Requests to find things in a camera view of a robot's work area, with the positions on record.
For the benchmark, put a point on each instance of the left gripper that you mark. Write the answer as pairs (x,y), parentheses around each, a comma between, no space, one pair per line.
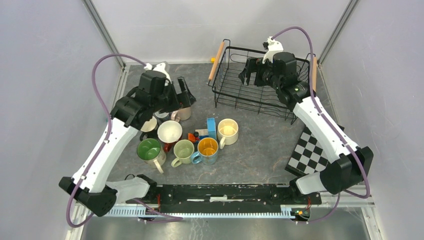
(182,100)

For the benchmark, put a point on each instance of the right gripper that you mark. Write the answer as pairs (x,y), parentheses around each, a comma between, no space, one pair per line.
(254,65)

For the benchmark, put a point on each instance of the pink mug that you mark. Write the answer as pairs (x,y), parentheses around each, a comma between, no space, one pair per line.
(181,114)

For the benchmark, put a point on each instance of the grey blue small cup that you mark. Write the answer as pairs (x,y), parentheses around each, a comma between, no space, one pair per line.
(165,116)

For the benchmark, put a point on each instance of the red mug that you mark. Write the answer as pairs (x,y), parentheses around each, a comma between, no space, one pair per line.
(169,133)

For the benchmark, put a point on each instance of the black mug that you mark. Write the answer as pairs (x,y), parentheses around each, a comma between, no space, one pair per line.
(149,130)

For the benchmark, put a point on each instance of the cream cup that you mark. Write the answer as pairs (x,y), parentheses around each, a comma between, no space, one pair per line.
(227,132)

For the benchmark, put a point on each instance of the green mug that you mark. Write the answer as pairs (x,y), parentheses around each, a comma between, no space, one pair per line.
(183,150)

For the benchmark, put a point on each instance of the blue mug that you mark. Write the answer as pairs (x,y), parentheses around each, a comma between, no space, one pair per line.
(207,152)

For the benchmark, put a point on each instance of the cream floral mug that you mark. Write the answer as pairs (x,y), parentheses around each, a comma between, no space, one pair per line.
(152,153)

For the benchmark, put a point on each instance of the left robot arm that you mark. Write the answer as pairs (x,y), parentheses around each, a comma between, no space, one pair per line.
(89,185)

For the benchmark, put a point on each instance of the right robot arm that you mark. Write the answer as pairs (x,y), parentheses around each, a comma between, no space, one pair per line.
(348,164)

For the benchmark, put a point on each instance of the toy block structure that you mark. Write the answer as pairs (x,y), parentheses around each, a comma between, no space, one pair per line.
(209,132)

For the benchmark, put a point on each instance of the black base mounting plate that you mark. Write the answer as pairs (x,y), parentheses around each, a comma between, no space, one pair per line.
(225,198)

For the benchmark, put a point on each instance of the checkerboard calibration board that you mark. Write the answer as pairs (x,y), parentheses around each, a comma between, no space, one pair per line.
(308,156)

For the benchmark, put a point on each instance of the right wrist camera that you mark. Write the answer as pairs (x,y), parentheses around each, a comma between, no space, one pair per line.
(273,47)

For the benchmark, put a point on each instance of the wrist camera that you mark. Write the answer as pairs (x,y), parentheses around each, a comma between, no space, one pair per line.
(273,47)
(162,67)

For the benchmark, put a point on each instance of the black wire dish rack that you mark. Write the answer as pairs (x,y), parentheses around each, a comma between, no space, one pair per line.
(261,96)

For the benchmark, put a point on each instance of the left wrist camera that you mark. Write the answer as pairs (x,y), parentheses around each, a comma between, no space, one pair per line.
(162,67)

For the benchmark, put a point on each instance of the slotted cable duct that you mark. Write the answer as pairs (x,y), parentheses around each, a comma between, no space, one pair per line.
(139,211)

